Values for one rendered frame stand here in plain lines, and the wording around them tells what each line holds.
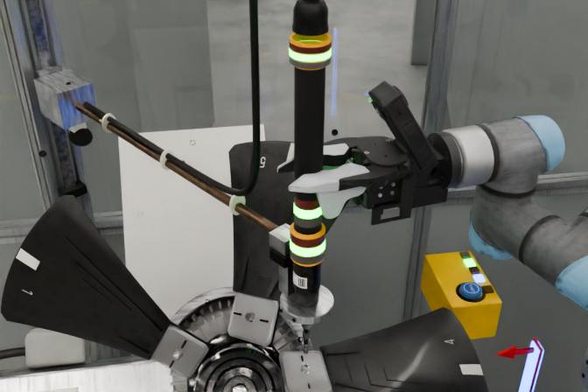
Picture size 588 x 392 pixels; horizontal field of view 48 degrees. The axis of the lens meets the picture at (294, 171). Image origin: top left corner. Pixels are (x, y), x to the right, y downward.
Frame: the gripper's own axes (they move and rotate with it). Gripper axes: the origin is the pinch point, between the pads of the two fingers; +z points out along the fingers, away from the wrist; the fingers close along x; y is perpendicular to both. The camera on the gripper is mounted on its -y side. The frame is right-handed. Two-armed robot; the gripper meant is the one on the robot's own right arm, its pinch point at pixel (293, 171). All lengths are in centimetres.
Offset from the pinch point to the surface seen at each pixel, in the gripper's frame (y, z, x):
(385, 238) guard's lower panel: 65, -47, 63
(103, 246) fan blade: 14.5, 22.1, 12.8
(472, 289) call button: 44, -42, 18
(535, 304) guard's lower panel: 95, -95, 55
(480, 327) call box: 51, -42, 14
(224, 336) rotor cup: 31.8, 7.6, 8.9
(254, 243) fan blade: 19.8, 1.4, 13.7
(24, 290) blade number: 22.7, 33.5, 17.4
